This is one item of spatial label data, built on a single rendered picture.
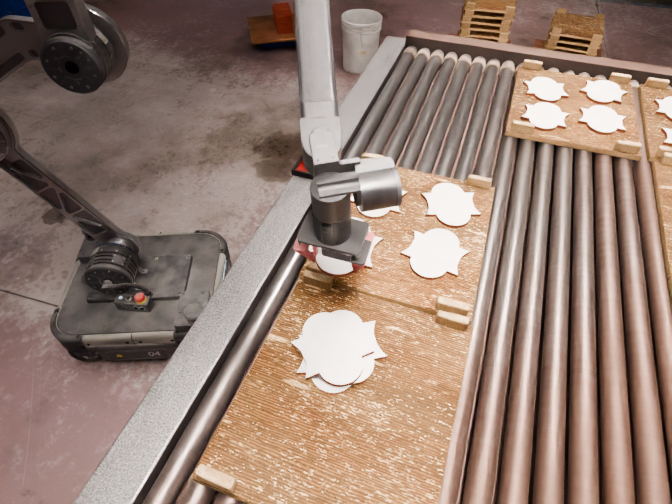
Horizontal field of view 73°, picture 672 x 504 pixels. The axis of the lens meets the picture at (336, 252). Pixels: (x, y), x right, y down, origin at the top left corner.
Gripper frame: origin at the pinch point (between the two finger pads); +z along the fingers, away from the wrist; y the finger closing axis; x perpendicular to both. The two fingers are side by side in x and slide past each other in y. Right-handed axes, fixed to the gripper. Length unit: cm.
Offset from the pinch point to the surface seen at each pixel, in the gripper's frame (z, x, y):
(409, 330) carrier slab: 11.5, 3.4, -15.0
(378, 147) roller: 21, -52, 6
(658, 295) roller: 17, -21, -61
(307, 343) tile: 7.7, 12.8, 1.3
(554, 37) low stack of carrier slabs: 120, -297, -61
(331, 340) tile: 8.0, 11.0, -2.5
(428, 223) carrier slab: 15.5, -25.3, -13.2
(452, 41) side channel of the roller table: 27, -117, -4
